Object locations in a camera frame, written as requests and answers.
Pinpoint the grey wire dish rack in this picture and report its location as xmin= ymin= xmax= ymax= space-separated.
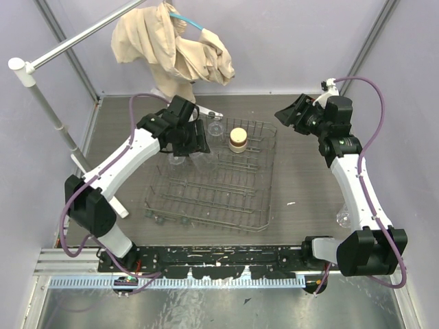
xmin=145 ymin=117 xmax=277 ymax=232

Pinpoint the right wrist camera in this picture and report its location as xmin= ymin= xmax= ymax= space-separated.
xmin=313 ymin=78 xmax=340 ymax=109

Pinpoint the clear cup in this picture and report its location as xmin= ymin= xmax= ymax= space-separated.
xmin=336 ymin=204 xmax=351 ymax=228
xmin=167 ymin=154 xmax=187 ymax=178
xmin=189 ymin=152 xmax=211 ymax=173

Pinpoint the metal garment rail stand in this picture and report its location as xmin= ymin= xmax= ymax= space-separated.
xmin=7 ymin=0 xmax=224 ymax=219

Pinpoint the clear tumbler from corner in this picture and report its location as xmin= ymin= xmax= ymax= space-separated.
xmin=207 ymin=121 xmax=225 ymax=144

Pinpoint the aluminium frame rail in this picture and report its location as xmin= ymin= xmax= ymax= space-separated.
xmin=34 ymin=246 xmax=407 ymax=275

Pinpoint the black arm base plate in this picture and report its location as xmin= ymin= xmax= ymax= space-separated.
xmin=97 ymin=245 xmax=342 ymax=280

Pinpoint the beige brown travel cup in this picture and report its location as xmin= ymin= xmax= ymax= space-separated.
xmin=228 ymin=127 xmax=248 ymax=154

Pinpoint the teal clothes hanger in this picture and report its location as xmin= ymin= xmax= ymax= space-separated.
xmin=169 ymin=12 xmax=204 ymax=31

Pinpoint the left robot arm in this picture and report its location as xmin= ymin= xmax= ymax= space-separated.
xmin=60 ymin=96 xmax=210 ymax=271

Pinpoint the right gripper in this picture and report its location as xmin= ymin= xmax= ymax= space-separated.
xmin=274 ymin=93 xmax=329 ymax=138

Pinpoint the beige cloth garment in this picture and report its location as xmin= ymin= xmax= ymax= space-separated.
xmin=111 ymin=1 xmax=235 ymax=103

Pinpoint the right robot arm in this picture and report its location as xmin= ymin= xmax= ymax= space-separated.
xmin=275 ymin=94 xmax=407 ymax=276

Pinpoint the grey slotted cable duct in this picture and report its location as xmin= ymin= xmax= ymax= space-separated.
xmin=48 ymin=275 xmax=306 ymax=290

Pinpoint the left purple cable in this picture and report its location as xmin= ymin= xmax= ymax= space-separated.
xmin=60 ymin=93 xmax=172 ymax=295

